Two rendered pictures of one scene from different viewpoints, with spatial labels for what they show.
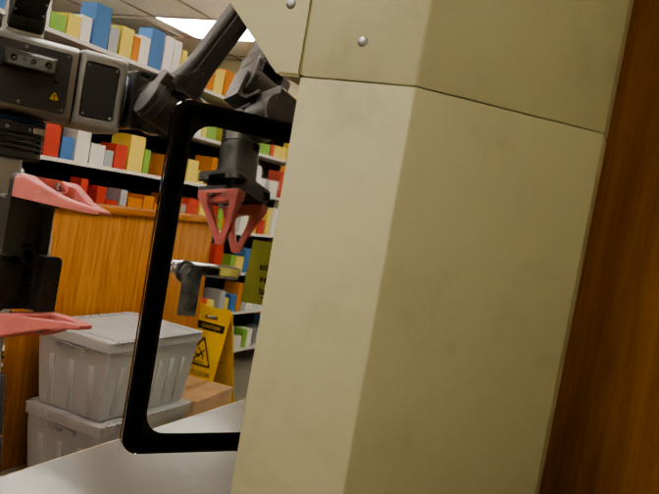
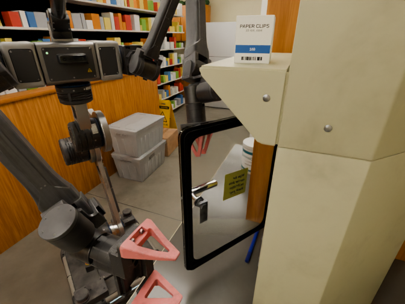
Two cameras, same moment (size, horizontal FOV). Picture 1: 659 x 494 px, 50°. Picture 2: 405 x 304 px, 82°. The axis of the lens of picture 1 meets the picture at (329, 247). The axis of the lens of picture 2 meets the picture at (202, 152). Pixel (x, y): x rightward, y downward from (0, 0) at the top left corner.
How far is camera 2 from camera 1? 0.47 m
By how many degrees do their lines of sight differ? 24
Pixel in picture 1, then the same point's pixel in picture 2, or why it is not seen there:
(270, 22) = (250, 110)
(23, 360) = not seen: hidden behind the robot
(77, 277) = (113, 105)
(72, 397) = (126, 151)
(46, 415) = (119, 157)
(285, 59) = (264, 135)
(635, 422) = not seen: hidden behind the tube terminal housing
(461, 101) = (394, 157)
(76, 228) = (106, 88)
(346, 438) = not seen: outside the picture
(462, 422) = (360, 281)
